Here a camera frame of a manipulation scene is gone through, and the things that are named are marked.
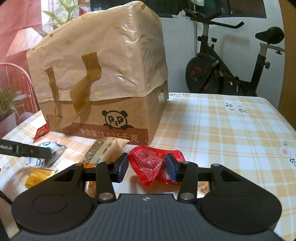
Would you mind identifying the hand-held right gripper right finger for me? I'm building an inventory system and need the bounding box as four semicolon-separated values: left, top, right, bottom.
165;153;243;202

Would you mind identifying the cardboard box with paper bag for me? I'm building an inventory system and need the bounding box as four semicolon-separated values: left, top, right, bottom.
26;0;169;130

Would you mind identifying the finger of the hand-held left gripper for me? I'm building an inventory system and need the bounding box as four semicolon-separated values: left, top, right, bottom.
21;143;52;161

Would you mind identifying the black exercise bike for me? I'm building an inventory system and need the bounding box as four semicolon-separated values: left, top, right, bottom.
171;8;285;97

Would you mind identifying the brown cardboard box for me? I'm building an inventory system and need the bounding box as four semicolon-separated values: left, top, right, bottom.
41;80;170;146

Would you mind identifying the beige biscuit snack packet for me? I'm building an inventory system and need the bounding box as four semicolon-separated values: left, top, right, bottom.
197;181;211;194

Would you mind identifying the dark window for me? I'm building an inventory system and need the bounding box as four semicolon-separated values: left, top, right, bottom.
90;0;265;18

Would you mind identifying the wooden door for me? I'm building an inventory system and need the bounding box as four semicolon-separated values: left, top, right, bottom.
277;0;296;131

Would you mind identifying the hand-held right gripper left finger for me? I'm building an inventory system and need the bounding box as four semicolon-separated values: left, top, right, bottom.
53;153;129;203

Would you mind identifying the orange snack packet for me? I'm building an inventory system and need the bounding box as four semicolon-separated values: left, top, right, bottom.
24;168;56;189

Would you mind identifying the beige patterned snack packet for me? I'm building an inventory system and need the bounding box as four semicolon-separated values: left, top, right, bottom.
79;137;130;168

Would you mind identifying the white blue-print snack packet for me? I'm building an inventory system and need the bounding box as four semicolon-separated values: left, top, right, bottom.
25;140;68;167

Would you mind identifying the small red snack packet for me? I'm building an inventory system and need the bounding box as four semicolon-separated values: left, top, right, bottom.
32;123;51;143

